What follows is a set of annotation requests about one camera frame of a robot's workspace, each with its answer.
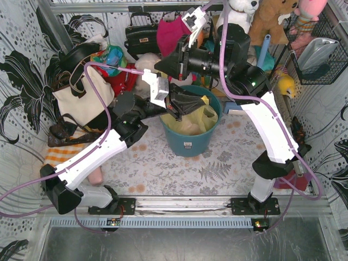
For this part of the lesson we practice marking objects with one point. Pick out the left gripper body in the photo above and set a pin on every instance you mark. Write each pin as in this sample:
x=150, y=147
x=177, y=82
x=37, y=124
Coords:
x=172, y=103

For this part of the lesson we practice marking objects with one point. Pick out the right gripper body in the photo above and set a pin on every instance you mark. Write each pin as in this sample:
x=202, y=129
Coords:
x=184, y=63

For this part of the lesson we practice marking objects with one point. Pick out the yellow trash bag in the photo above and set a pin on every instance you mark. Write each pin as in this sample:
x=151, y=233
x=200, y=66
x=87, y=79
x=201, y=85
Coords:
x=198, y=122

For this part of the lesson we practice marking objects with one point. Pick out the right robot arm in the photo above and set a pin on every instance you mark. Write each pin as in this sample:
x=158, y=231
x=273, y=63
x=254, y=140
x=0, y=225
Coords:
x=249, y=87

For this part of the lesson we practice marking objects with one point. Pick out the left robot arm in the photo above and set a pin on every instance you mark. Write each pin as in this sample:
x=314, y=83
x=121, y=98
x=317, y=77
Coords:
x=63, y=184

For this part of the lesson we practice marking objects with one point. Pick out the magenta fuzzy bag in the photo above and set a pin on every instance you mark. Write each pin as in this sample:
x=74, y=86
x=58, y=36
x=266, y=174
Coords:
x=168, y=34

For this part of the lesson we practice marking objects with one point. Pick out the teal trash bin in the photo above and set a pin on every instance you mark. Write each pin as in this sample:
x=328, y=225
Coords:
x=193, y=145

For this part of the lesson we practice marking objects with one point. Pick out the colorful patterned bag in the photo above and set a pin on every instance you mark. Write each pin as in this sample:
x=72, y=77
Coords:
x=112, y=55

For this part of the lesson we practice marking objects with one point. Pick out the brown patterned bag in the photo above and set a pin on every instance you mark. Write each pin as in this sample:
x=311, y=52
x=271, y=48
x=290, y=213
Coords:
x=67, y=131

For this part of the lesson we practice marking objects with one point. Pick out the white lamb plush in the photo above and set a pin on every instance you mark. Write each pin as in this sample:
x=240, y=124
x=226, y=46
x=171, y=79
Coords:
x=146, y=61

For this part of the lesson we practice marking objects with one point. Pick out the black leather handbag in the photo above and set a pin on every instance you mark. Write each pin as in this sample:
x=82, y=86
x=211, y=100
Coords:
x=141, y=39

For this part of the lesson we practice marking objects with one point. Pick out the red cloth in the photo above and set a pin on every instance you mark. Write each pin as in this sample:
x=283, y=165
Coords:
x=124, y=81

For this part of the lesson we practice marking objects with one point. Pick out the white husky plush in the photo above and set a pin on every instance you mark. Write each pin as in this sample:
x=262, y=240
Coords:
x=240, y=12

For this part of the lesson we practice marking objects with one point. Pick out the teal folded cloth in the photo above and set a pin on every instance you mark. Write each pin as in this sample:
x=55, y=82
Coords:
x=253, y=56

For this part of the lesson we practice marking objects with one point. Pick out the brown dog plush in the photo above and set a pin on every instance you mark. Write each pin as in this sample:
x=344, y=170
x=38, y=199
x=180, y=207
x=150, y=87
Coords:
x=268, y=19

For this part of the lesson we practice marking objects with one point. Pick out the yellow duck plush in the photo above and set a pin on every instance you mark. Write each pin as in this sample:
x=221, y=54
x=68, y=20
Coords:
x=286, y=83

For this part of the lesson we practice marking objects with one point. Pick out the pink cylinder toy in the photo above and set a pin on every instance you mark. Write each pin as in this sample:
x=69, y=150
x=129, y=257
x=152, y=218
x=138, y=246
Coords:
x=95, y=178

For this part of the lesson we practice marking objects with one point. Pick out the orange checkered towel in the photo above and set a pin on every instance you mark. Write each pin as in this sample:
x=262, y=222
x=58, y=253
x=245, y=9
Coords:
x=58, y=155

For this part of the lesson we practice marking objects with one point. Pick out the pink plush toy top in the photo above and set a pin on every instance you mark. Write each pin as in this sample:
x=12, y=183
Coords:
x=308, y=13

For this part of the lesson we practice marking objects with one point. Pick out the silver pouch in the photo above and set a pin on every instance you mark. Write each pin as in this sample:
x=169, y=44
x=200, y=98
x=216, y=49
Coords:
x=316, y=53

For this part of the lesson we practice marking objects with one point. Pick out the purple orange toy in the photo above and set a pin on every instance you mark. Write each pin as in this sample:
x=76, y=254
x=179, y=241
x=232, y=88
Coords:
x=300, y=181

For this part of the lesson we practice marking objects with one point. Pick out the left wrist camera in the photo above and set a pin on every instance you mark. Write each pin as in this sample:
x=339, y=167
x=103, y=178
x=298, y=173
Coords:
x=159, y=87

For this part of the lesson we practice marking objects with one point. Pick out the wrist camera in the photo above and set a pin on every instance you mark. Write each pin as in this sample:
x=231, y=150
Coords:
x=194, y=20
x=159, y=87

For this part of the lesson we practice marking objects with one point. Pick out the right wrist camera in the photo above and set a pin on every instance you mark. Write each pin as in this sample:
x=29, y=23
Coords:
x=194, y=20

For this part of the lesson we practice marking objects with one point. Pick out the black wire basket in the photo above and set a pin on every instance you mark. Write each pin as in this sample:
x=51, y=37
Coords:
x=329, y=71

